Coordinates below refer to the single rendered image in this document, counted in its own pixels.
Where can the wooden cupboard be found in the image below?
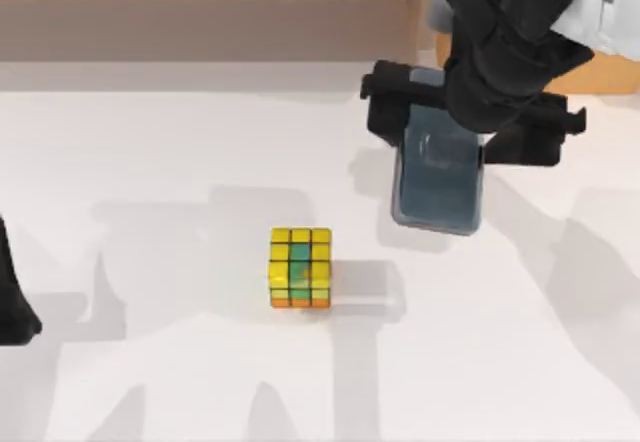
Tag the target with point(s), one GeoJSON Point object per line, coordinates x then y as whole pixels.
{"type": "Point", "coordinates": [200, 22]}

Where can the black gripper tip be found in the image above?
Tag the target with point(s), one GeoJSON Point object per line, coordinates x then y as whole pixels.
{"type": "Point", "coordinates": [14, 302]}

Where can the yellow and green puzzle cube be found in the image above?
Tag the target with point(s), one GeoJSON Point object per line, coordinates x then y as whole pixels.
{"type": "Point", "coordinates": [300, 268]}

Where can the pale grey rounded box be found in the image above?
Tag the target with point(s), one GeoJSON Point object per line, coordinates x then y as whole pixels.
{"type": "Point", "coordinates": [439, 12]}

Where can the dark grey mobile phone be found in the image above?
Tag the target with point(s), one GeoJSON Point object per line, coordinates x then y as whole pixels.
{"type": "Point", "coordinates": [436, 187]}

